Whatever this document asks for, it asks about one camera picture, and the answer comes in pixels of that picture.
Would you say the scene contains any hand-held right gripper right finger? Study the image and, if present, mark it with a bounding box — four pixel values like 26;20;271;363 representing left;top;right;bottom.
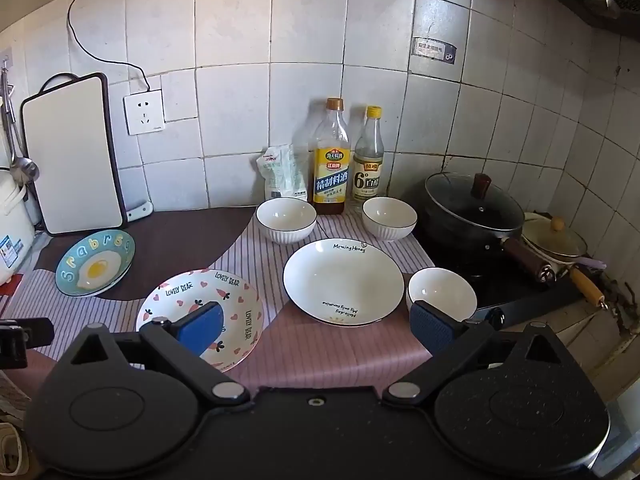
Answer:
382;300;571;406

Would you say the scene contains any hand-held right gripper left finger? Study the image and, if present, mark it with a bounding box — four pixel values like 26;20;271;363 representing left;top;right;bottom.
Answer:
70;301;251;408

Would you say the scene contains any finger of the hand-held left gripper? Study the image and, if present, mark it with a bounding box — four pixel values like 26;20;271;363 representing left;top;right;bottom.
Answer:
0;317;54;368

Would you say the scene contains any white ribbed bowl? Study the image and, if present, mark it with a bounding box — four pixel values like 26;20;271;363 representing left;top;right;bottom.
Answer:
256;197;318;246
362;196;418;242
407;267;479;324

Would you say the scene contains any blue egg print plate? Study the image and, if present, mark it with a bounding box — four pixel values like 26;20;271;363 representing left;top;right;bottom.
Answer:
55;230;137;297

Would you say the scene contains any white plate with black rim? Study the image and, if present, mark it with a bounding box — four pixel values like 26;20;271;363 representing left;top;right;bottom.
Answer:
282;238;405;326

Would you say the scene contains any black wok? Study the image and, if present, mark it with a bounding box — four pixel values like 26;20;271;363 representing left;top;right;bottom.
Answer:
412;225;586;331
425;172;526;236

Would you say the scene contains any brown table mat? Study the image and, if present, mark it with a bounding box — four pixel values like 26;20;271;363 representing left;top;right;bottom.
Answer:
37;205;256;301

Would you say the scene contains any pink striped table cloth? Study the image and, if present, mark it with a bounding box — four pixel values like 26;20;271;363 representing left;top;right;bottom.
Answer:
0;205;436;411

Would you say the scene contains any white rice cooker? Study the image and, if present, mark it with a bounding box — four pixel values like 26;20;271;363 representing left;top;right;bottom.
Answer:
0;167;36;286

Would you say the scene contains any black frying pan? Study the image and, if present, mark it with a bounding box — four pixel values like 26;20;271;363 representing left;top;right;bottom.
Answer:
420;172;558;286

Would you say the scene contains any cream pot lid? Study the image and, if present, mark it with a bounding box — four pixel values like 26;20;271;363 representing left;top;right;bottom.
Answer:
522;216;588;260

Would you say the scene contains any clear vinegar bottle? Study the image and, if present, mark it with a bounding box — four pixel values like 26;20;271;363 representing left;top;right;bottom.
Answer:
352;105;393;203

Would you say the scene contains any metal ladle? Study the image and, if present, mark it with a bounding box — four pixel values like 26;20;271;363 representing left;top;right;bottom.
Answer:
0;67;41;186

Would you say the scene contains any white salt bag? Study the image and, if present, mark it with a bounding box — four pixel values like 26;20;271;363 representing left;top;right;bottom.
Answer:
256;143;308;201

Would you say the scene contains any yellow label oil bottle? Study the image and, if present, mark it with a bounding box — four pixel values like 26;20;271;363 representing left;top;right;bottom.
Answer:
312;97;351;216

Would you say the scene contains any white cutting board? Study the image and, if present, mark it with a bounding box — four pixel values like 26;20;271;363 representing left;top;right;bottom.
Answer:
20;72;126;237

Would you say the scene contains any range hood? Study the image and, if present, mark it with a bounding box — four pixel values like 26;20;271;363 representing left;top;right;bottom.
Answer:
500;0;640;43

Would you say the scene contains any white wall socket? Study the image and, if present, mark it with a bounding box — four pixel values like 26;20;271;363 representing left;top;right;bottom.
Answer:
123;89;166;136

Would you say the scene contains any grey wall sticker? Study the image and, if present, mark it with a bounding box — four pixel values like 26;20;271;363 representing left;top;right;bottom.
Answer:
411;36;457;66

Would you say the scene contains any black power cable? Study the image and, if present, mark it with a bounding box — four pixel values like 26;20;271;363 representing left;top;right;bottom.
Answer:
67;0;151;93

